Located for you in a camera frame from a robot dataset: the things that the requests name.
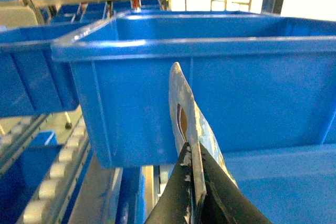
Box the white roller track left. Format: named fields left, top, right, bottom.
left=18, top=117, right=90, bottom=223

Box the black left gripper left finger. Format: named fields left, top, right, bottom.
left=145, top=143, right=192, bottom=223

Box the flower print gift bag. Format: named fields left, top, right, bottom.
left=168, top=61, right=238, bottom=224

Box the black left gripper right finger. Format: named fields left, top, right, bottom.
left=200, top=145, right=271, bottom=223

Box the blue bin left on rollers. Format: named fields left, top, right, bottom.
left=1, top=22, right=89, bottom=118

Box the large blue bin behind bag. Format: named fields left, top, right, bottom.
left=51, top=11, right=335, bottom=168

